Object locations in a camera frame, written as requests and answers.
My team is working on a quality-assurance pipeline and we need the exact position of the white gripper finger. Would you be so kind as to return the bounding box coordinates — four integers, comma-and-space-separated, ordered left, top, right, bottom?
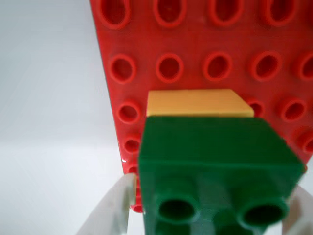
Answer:
280, 182, 313, 235
75, 173, 137, 235

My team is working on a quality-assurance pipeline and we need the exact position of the large green lego brick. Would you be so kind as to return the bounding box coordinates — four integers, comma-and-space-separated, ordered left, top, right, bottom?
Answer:
137, 115, 308, 235

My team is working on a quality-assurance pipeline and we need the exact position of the yellow lego brick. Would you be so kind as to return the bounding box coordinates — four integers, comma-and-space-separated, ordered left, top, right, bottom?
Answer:
146, 89, 255, 118

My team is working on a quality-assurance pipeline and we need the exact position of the red lego baseplate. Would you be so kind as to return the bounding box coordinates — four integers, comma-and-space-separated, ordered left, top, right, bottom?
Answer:
89, 0, 313, 213

